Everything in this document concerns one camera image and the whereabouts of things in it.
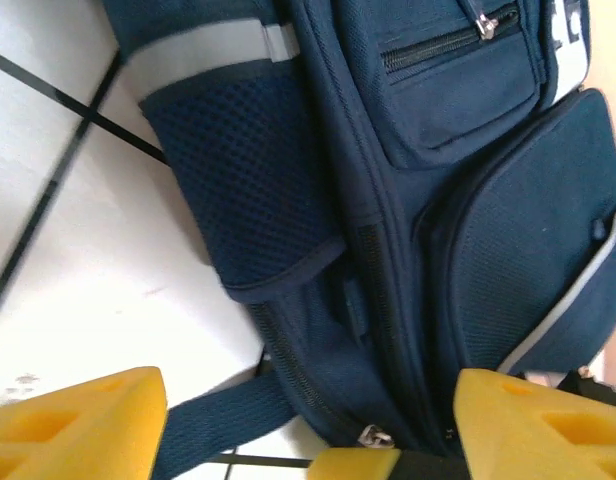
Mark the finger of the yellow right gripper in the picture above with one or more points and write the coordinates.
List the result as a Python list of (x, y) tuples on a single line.
[(353, 465)]

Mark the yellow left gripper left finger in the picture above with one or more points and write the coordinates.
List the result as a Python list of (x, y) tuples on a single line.
[(63, 440)]

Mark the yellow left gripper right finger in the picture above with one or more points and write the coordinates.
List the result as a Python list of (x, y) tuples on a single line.
[(538, 440)]

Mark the navy blue student backpack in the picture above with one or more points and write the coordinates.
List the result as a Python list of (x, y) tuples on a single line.
[(388, 225)]

